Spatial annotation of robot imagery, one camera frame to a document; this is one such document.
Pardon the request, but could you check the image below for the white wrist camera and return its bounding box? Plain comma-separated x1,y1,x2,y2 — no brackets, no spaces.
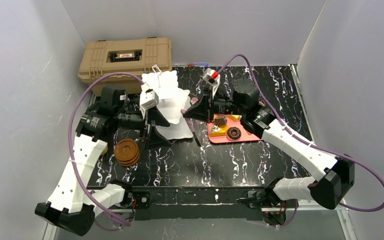
139,83,159,118
202,68,220,99

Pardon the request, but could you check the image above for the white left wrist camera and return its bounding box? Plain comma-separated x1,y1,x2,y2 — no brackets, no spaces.
139,83,159,118

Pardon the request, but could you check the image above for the yellow mug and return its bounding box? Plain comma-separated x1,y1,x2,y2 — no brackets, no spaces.
100,145,108,156

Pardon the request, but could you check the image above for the chocolate donut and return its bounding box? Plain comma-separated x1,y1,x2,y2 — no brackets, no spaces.
226,127,242,141

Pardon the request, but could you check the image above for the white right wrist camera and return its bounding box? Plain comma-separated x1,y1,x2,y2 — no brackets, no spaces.
202,68,220,99

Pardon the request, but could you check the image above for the aluminium frame rail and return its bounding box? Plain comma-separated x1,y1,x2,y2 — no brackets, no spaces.
49,187,349,213

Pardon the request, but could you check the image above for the stack of brown wooden coasters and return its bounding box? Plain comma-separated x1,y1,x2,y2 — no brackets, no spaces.
113,138,141,167

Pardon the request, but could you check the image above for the yellow cake slice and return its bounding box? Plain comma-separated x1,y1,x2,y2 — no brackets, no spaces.
209,125,228,137

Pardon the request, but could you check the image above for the white three-tier cake stand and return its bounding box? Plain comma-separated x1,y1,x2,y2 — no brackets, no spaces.
141,64,193,140

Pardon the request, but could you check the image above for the tan plastic tool case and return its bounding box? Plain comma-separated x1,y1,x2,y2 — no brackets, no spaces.
78,37,173,85

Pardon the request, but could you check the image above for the orange biscuit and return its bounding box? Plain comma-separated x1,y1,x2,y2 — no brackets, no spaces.
227,114,242,122

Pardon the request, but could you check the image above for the pink serving tray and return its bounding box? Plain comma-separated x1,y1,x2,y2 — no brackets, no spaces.
206,114,262,144

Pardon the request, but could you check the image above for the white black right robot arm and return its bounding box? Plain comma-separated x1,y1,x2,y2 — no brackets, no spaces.
183,79,355,210

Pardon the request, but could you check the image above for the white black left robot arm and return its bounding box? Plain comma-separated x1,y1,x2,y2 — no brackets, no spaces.
34,84,171,236

